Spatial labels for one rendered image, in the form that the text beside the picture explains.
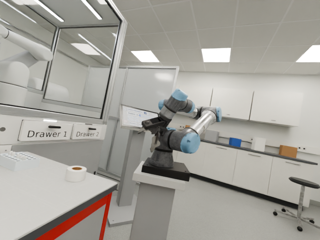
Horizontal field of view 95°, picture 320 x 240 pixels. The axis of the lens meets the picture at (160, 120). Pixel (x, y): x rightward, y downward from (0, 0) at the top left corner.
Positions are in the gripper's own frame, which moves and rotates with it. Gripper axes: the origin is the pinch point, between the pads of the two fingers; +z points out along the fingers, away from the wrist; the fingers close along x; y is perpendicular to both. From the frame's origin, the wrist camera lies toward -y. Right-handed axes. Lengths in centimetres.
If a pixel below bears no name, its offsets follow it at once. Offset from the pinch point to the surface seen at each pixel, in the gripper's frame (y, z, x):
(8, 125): -49, 25, 38
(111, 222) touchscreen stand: 36, 105, 1
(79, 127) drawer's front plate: -10, 31, 49
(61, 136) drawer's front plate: -22, 35, 42
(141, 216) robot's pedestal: 3.6, 30.8, -25.3
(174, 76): 134, -38, 120
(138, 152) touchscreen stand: 67, 57, 44
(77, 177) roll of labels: -32.7, 11.8, -7.4
